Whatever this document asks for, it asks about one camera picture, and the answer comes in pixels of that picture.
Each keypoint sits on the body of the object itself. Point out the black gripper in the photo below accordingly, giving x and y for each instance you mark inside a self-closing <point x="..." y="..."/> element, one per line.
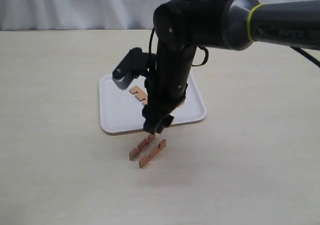
<point x="157" y="114"/>

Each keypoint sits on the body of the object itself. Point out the notched wooden piece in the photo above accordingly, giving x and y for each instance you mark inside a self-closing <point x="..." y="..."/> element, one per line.
<point x="147" y="158"/>
<point x="139" y="94"/>
<point x="136" y="150"/>

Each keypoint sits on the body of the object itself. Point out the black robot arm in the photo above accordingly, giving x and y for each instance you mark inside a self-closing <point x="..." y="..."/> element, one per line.
<point x="182" y="26"/>

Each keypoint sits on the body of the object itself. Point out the white rectangular plastic tray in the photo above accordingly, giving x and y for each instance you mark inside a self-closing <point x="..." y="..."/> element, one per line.
<point x="121" y="112"/>

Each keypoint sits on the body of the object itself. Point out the white fabric backdrop curtain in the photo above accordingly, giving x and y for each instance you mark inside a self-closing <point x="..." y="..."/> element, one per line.
<point x="77" y="14"/>

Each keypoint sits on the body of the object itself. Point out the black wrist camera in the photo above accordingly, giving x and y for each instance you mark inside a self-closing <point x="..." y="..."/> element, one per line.
<point x="134" y="64"/>

